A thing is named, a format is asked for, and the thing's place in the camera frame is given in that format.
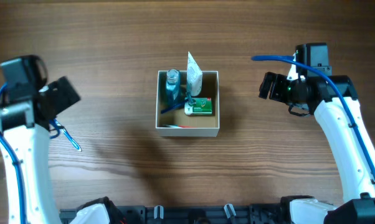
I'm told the right blue cable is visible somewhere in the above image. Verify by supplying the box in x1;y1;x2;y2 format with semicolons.
251;54;375;209

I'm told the white cardboard box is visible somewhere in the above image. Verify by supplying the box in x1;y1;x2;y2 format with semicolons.
154;70;221;137

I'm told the blue disposable razor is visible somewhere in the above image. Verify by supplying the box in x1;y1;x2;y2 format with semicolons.
161;92;196;114

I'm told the blue cable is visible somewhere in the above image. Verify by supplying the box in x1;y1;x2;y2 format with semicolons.
251;54;375;209
0;82;65;224

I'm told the green Dettol soap box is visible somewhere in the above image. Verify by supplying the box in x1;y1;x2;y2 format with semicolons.
184;98;213;116

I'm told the white lotion tube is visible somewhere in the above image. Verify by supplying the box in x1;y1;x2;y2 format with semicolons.
186;52;202;96

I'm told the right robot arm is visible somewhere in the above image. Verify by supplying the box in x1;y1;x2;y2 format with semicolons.
252;43;375;223

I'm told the left blue cable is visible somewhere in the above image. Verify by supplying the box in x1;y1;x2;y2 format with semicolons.
0;82;65;224

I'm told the blue mouthwash bottle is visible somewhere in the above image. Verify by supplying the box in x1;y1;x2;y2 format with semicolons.
166;69;181;106

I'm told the blue white toothbrush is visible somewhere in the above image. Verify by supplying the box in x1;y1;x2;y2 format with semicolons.
50;119;82;152

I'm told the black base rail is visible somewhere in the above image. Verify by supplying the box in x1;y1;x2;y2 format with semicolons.
59;203;300;224

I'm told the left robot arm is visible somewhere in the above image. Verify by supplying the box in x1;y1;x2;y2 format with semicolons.
0;55;82;223

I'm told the teal Colgate toothpaste tube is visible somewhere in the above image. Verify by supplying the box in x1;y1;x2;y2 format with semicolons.
162;124;195;128

